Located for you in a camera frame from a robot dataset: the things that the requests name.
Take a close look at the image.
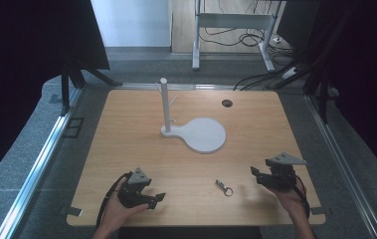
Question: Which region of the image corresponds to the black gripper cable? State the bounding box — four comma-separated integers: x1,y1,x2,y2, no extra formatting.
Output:
95,171,133,230
294,174,311,220

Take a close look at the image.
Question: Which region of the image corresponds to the dark panel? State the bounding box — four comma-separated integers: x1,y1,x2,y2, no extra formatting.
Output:
276,0,320,52

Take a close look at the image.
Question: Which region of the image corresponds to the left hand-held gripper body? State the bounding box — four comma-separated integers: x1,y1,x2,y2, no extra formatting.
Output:
117,167,155,209

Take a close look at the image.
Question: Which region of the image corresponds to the person's left hand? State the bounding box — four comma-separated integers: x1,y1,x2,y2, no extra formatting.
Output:
100,188,150,231

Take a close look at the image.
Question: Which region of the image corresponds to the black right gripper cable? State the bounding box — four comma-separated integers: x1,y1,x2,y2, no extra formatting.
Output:
294,174,311,220

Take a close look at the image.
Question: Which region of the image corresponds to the white peg stand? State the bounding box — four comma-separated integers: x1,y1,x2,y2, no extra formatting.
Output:
154,77,228,155

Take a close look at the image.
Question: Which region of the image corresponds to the black curtain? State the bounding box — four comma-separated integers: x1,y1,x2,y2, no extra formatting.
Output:
0,0,110,193
316,0,377,187

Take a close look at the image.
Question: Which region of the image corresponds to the black coiled floor cable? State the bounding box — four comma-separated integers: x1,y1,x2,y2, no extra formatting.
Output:
238,31,264,48

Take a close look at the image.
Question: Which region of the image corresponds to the white power strip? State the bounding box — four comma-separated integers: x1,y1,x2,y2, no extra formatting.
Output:
281,67,299,81

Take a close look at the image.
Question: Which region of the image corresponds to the black metal stand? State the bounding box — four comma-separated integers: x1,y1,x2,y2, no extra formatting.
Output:
60,59,123,117
302,6,341,124

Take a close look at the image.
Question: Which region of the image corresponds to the black floor cable bundle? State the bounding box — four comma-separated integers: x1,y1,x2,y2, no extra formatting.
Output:
233,49,311,92

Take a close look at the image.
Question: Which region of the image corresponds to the aluminium rail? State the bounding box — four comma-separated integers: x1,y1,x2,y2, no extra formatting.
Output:
304,94,377,239
0,87,84,239

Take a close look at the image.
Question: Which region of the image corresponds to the white metal desk frame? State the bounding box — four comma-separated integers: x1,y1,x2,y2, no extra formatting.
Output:
191,0,283,73

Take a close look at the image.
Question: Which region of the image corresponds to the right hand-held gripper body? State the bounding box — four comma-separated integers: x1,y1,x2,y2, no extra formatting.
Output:
257,152,308,191

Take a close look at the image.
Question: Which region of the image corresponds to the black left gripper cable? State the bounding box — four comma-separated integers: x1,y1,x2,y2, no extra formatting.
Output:
95,171,133,230

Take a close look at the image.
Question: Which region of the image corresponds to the person's right hand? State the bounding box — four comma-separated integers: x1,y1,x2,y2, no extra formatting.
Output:
265,179,307,216

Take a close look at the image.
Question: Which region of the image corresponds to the metal keychain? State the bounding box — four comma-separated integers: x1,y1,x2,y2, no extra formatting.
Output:
214,178,235,197

